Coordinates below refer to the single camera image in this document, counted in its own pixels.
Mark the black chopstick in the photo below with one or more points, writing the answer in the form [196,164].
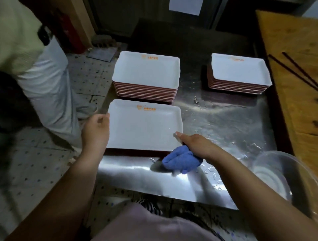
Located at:
[293,72]
[300,69]

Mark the white paper sheet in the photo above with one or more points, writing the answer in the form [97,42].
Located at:
[186,6]

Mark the stack of white plates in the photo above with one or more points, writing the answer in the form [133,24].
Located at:
[238,69]
[146,70]

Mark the wooden table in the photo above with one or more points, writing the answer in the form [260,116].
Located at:
[293,49]

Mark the blue cloth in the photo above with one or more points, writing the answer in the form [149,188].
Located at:
[181,160]

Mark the stainless steel cabinet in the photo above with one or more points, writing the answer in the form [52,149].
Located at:
[124,15]

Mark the grey brick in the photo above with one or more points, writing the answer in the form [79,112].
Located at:
[101,41]

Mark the black smartphone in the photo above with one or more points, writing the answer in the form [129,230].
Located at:
[44,36]

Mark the white rectangular plate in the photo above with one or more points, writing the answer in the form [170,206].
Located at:
[144,129]

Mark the person's left hand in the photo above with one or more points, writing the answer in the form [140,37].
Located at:
[95,136]

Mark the white chest freezer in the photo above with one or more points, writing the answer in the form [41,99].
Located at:
[311,10]

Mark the striped garment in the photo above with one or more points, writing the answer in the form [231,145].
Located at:
[149,204]

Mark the red fire extinguisher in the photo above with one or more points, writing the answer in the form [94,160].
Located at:
[72,34]

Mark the person's left forearm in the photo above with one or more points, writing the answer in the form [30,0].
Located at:
[59,203]

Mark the person's right forearm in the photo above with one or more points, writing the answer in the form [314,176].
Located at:
[260,198]

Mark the loose light floor tile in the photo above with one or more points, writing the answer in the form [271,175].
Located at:
[101,54]

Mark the person's right hand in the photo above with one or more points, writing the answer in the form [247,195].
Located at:
[203,147]

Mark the clear glass bowl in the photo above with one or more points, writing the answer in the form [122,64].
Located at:
[278,173]

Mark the steel work table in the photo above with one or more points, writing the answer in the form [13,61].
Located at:
[223,124]

